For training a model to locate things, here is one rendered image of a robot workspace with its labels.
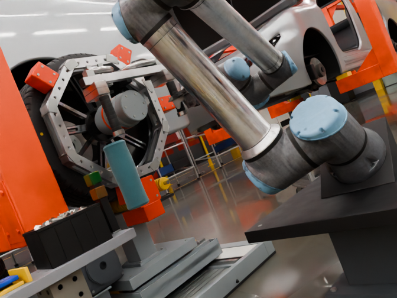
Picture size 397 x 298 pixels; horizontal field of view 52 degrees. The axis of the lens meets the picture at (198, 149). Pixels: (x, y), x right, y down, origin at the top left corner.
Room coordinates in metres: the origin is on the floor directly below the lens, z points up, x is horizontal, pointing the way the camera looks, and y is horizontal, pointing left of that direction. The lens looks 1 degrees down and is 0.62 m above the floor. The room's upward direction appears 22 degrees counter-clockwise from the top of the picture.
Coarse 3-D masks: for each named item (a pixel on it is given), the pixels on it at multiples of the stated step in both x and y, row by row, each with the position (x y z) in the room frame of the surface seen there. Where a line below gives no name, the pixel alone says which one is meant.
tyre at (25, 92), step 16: (48, 64) 1.65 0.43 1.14; (32, 96) 1.56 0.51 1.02; (32, 112) 1.54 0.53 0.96; (48, 144) 1.55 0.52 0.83; (48, 160) 1.53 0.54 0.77; (64, 176) 1.55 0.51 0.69; (80, 176) 1.60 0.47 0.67; (144, 176) 1.81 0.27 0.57; (64, 192) 1.62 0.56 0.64; (80, 192) 1.60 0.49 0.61; (112, 192) 1.68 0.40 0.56
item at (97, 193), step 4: (96, 188) 1.30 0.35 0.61; (100, 188) 1.31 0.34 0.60; (104, 188) 1.31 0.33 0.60; (92, 192) 1.30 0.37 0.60; (96, 192) 1.29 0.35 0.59; (100, 192) 1.30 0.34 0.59; (104, 192) 1.31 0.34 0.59; (92, 196) 1.31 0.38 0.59; (96, 196) 1.30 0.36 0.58; (100, 196) 1.30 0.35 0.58; (104, 196) 1.31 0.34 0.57
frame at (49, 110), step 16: (64, 64) 1.59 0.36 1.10; (80, 64) 1.65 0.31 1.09; (96, 64) 1.70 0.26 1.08; (112, 64) 1.77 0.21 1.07; (64, 80) 1.58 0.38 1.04; (144, 80) 1.86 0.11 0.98; (48, 96) 1.52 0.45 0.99; (144, 96) 1.89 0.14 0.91; (48, 112) 1.50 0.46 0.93; (160, 112) 1.87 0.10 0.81; (48, 128) 1.53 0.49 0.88; (64, 128) 1.52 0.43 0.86; (160, 128) 1.86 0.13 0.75; (64, 144) 1.50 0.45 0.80; (160, 144) 1.82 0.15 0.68; (64, 160) 1.52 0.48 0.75; (80, 160) 1.54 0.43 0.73; (160, 160) 1.79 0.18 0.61; (112, 176) 1.60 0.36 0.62
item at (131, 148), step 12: (72, 84) 1.72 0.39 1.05; (72, 108) 1.69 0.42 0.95; (84, 108) 1.75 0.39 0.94; (96, 108) 1.77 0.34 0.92; (84, 120) 1.71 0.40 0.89; (144, 120) 1.93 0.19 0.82; (72, 132) 1.65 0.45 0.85; (84, 132) 1.72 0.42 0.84; (132, 132) 2.00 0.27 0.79; (144, 132) 1.93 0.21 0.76; (84, 144) 1.68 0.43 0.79; (96, 144) 1.76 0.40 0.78; (132, 144) 1.85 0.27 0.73; (144, 144) 1.89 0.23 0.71; (132, 156) 1.95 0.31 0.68; (144, 156) 1.85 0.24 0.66
